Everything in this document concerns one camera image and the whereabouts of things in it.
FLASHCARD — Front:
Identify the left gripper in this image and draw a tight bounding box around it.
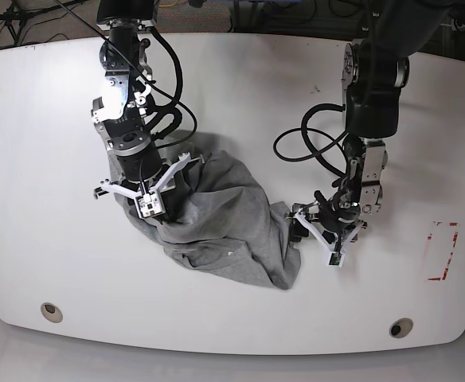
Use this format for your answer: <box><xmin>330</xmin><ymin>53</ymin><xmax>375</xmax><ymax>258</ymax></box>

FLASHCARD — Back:
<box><xmin>284</xmin><ymin>190</ymin><xmax>368</xmax><ymax>255</ymax></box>

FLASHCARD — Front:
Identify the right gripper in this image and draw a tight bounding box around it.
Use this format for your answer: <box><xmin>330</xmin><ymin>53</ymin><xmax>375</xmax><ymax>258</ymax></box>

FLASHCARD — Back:
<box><xmin>93</xmin><ymin>141</ymin><xmax>205</xmax><ymax>221</ymax></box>

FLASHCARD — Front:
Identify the grey T-shirt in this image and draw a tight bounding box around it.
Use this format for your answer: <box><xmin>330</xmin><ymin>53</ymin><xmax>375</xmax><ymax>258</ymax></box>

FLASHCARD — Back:
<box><xmin>115</xmin><ymin>133</ymin><xmax>301</xmax><ymax>290</ymax></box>

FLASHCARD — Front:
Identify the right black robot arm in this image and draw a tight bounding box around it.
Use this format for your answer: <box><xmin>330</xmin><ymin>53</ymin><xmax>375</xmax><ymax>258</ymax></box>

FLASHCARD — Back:
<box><xmin>91</xmin><ymin>1</ymin><xmax>196</xmax><ymax>220</ymax></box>

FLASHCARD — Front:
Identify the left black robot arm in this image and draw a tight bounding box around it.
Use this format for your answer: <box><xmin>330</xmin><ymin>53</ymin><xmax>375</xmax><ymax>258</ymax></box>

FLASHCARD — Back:
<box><xmin>288</xmin><ymin>1</ymin><xmax>453</xmax><ymax>266</ymax></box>

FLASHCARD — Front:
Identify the red tape marking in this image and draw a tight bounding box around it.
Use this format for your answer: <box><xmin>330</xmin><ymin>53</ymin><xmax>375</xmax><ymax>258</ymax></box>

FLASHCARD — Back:
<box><xmin>424</xmin><ymin>221</ymin><xmax>459</xmax><ymax>282</ymax></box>

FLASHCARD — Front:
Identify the black tripod stand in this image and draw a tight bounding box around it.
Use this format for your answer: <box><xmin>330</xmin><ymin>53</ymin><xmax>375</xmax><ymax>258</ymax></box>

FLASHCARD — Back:
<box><xmin>0</xmin><ymin>0</ymin><xmax>78</xmax><ymax>45</ymax></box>

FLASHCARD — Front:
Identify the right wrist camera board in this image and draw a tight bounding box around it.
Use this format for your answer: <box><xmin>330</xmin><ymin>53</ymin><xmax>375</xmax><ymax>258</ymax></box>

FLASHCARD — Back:
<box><xmin>135</xmin><ymin>192</ymin><xmax>166</xmax><ymax>219</ymax></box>

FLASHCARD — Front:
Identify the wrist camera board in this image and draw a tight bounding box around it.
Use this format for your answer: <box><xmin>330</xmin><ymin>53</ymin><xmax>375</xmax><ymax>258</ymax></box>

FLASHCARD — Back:
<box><xmin>135</xmin><ymin>192</ymin><xmax>166</xmax><ymax>219</ymax></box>
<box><xmin>326</xmin><ymin>251</ymin><xmax>345</xmax><ymax>267</ymax></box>

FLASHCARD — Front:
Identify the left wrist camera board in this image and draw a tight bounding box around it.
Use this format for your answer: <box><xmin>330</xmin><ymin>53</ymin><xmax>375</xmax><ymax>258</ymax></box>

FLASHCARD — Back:
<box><xmin>326</xmin><ymin>251</ymin><xmax>345</xmax><ymax>267</ymax></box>

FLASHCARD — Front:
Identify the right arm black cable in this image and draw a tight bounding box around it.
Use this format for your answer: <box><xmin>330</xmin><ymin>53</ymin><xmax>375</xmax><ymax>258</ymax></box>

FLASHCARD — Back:
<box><xmin>53</xmin><ymin>0</ymin><xmax>198</xmax><ymax>148</ymax></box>

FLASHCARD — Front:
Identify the right table cable grommet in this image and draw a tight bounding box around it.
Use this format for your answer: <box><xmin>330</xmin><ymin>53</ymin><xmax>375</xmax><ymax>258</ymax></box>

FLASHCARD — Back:
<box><xmin>389</xmin><ymin>318</ymin><xmax>413</xmax><ymax>339</ymax></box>

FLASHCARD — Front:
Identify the table cable grommet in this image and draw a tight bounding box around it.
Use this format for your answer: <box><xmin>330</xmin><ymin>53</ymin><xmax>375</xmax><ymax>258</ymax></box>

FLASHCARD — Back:
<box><xmin>389</xmin><ymin>318</ymin><xmax>413</xmax><ymax>339</ymax></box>
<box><xmin>41</xmin><ymin>302</ymin><xmax>63</xmax><ymax>324</ymax></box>

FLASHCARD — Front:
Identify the left table cable grommet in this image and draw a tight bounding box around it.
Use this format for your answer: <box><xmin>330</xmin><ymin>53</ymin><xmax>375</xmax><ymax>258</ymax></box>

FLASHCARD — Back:
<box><xmin>41</xmin><ymin>302</ymin><xmax>63</xmax><ymax>324</ymax></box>

